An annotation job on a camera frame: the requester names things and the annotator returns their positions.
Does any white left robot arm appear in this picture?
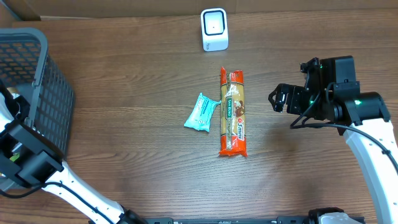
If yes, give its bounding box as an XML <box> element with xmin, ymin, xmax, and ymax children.
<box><xmin>1</xmin><ymin>85</ymin><xmax>145</xmax><ymax>223</ymax></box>

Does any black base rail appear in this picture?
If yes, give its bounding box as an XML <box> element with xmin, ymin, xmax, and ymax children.
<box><xmin>88</xmin><ymin>216</ymin><xmax>364</xmax><ymax>224</ymax></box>

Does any white barcode scanner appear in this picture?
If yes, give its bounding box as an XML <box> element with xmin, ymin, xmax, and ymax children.
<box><xmin>200</xmin><ymin>8</ymin><xmax>229</xmax><ymax>52</ymax></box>

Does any brown cardboard backboard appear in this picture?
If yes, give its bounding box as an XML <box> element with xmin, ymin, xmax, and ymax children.
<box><xmin>3</xmin><ymin>0</ymin><xmax>397</xmax><ymax>21</ymax></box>

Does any teal wet wipes pack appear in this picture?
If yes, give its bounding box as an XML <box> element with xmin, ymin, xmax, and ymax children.
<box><xmin>184</xmin><ymin>93</ymin><xmax>221</xmax><ymax>133</ymax></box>

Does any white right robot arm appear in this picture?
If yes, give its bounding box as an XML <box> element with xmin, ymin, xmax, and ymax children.
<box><xmin>268</xmin><ymin>56</ymin><xmax>397</xmax><ymax>223</ymax></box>

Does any orange spaghetti pack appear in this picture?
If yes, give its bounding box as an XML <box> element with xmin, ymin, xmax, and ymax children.
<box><xmin>219</xmin><ymin>67</ymin><xmax>248</xmax><ymax>157</ymax></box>

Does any grey plastic mesh basket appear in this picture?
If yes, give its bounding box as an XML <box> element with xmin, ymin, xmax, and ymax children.
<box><xmin>0</xmin><ymin>27</ymin><xmax>76</xmax><ymax>192</ymax></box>

